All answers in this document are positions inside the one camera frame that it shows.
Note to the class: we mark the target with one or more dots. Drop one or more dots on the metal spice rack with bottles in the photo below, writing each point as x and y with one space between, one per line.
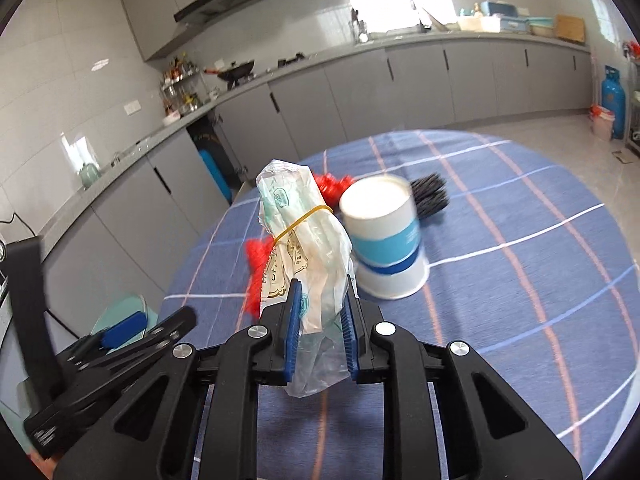
180 90

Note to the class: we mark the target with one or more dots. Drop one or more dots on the clear printed plastic bag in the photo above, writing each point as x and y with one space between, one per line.
300 240

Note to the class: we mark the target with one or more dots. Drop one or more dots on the white and blue paper cup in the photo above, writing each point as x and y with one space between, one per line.
390 245

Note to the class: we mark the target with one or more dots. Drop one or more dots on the grey upper cabinets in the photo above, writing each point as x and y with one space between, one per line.
150 15

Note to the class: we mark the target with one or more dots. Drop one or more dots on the knife holder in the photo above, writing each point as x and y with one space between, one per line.
359 30

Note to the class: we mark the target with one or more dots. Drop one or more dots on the white plastic tub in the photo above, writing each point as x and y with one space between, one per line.
477 24

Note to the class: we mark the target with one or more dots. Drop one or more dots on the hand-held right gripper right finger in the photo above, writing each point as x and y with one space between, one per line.
350 345

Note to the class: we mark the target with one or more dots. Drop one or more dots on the white bowl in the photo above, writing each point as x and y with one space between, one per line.
171 116

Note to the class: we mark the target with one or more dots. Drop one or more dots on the teal basin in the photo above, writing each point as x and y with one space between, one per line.
541 26

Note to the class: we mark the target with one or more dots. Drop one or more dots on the gas stove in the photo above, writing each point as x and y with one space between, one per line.
290 60

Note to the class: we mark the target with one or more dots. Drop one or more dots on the blue storage box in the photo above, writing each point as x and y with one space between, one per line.
502 9

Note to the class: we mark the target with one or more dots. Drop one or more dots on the wooden cutting board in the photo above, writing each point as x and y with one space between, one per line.
570 27

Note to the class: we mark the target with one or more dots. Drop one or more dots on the grey kitchen base cabinets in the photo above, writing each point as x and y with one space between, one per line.
310 105

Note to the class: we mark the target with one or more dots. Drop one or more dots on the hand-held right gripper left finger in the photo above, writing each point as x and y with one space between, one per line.
293 330

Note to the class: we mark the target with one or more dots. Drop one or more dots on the blue gas cylinder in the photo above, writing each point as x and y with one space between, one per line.
612 105

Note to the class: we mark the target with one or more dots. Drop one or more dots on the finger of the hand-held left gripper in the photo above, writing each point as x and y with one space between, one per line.
32 310
122 332

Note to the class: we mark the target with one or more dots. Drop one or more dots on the steel faucet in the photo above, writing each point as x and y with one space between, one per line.
414 12

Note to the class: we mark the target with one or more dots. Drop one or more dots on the blue patterned container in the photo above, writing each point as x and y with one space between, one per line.
515 26

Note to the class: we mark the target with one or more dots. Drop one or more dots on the white bucket with red rim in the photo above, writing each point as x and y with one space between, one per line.
602 127

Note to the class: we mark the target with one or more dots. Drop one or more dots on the red mesh net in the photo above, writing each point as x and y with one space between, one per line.
257 260

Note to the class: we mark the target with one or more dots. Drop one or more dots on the white wall socket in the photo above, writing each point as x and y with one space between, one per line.
132 108

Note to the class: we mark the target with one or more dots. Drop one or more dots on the blue plaid tablecloth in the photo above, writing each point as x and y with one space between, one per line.
500 270

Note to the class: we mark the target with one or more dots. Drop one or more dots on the red hanging ornament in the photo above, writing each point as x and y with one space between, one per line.
632 50

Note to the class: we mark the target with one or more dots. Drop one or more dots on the black wok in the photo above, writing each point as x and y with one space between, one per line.
239 71

